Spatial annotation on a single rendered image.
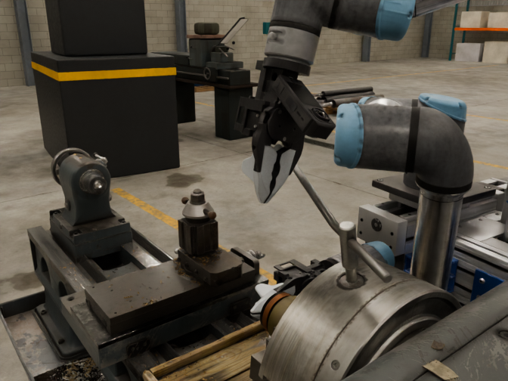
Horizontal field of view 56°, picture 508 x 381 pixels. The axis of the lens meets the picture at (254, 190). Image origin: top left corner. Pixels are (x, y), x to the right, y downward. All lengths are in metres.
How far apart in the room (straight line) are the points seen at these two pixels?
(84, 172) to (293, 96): 1.07
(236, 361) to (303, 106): 0.62
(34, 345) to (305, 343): 1.34
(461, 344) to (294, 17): 0.46
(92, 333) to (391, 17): 0.86
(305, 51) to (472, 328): 0.41
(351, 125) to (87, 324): 0.73
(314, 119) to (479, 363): 0.34
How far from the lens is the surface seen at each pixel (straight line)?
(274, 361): 0.67
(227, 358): 1.09
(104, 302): 1.17
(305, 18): 0.71
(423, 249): 0.97
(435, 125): 0.85
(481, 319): 0.60
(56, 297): 1.76
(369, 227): 1.27
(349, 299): 0.65
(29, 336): 1.91
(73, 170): 1.64
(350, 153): 0.86
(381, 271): 0.57
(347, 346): 0.61
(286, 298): 0.84
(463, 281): 1.29
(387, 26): 0.73
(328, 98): 9.06
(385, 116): 0.86
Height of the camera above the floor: 1.56
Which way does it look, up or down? 19 degrees down
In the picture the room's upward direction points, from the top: straight up
